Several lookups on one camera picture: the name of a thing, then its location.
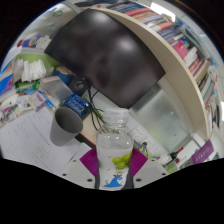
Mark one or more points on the blank white paper sheet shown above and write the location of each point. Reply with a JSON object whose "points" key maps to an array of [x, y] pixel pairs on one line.
{"points": [[81, 151]]}

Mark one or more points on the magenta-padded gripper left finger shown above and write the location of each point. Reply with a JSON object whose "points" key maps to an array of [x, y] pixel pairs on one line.
{"points": [[88, 163]]}

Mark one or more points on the blue tissue box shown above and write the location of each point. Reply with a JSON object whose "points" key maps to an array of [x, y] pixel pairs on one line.
{"points": [[6, 81]]}

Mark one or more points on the handwritten white paper sheet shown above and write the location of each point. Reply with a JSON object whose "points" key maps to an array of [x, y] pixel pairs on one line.
{"points": [[30, 136]]}

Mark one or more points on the purple pennant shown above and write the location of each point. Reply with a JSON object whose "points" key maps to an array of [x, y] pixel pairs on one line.
{"points": [[202, 152]]}

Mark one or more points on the stack of white napkins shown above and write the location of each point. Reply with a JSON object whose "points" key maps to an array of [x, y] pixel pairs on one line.
{"points": [[33, 70]]}

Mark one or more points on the blue round container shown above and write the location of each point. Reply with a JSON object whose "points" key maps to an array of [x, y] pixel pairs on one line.
{"points": [[65, 74]]}

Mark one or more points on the blue circuit board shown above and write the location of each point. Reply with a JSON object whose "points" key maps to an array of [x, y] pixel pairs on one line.
{"points": [[77, 104]]}

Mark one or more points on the clear plastic box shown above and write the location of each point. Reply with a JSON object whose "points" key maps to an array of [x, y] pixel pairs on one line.
{"points": [[55, 87]]}

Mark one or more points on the dark wine bottle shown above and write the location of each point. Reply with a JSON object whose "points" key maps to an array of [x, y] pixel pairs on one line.
{"points": [[175, 154]]}

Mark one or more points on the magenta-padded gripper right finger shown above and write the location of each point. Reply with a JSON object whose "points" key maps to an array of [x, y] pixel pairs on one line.
{"points": [[138, 163]]}

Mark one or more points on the clear plastic drink bottle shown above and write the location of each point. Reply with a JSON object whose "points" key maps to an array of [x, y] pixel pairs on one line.
{"points": [[114, 146]]}

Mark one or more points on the black computer monitor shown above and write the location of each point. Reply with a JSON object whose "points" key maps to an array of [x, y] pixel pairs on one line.
{"points": [[106, 56]]}

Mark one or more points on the grey cup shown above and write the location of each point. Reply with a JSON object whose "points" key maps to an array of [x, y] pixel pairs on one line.
{"points": [[65, 128]]}

